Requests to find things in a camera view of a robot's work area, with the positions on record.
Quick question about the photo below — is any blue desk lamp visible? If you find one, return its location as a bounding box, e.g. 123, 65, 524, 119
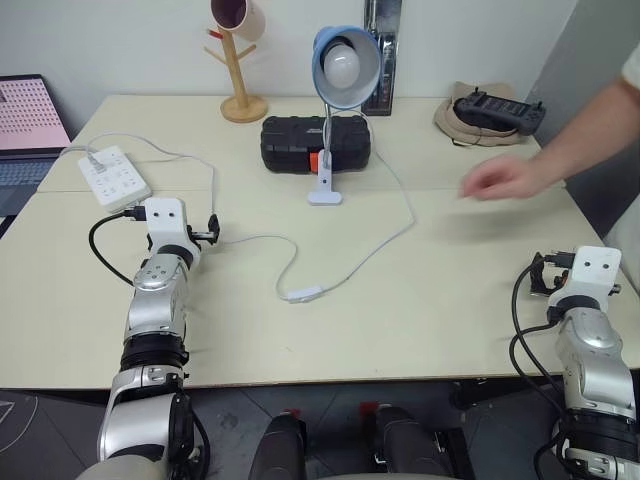
306, 25, 384, 208

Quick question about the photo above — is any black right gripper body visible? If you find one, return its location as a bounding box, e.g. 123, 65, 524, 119
528, 251, 571, 297

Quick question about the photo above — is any person's bare hand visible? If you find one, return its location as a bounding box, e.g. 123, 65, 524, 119
458, 154, 547, 202

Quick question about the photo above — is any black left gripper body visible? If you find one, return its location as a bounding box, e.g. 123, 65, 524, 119
185, 224, 212, 248

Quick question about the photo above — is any laptop computer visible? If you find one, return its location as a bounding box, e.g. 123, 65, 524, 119
0, 74, 74, 232

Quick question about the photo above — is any white lamp power cord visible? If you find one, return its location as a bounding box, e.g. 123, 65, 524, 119
85, 131, 419, 302

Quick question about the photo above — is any dark rounded shape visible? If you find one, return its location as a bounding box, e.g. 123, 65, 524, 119
248, 411, 309, 480
371, 403, 447, 480

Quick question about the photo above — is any beige hat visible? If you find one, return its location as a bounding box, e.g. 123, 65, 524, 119
431, 80, 532, 149

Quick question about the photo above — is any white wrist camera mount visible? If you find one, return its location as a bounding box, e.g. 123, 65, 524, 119
546, 244, 624, 312
142, 196, 202, 270

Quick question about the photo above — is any wooden mug tree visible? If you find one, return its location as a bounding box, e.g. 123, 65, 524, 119
203, 27, 269, 123

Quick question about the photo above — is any black hard case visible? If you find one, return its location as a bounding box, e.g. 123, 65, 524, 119
259, 115, 374, 174

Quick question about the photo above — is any white light bulb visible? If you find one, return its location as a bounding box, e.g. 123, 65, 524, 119
320, 41, 363, 91

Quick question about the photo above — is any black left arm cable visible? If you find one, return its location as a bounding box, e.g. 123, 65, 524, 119
88, 203, 148, 289

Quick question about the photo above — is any black remote controller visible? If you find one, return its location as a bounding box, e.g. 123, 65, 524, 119
451, 88, 548, 136

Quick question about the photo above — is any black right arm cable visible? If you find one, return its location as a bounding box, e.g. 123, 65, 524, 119
508, 251, 577, 480

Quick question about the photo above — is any white inline cord switch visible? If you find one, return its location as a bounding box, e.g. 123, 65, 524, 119
286, 283, 325, 305

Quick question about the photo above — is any pink cup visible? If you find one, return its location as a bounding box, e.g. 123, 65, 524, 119
209, 0, 268, 43

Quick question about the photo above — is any white power strip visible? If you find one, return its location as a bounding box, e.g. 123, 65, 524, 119
76, 144, 154, 209

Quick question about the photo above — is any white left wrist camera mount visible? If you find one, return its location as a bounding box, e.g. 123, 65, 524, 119
142, 196, 202, 270

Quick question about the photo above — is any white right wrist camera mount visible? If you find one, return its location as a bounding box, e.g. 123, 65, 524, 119
546, 244, 624, 312

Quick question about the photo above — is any white power strip cord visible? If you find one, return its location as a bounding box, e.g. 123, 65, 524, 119
58, 142, 101, 158

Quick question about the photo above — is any black packaged item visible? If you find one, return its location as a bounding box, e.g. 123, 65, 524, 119
360, 0, 404, 118

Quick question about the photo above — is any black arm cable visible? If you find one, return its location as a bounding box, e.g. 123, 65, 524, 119
508, 251, 577, 480
88, 203, 148, 289

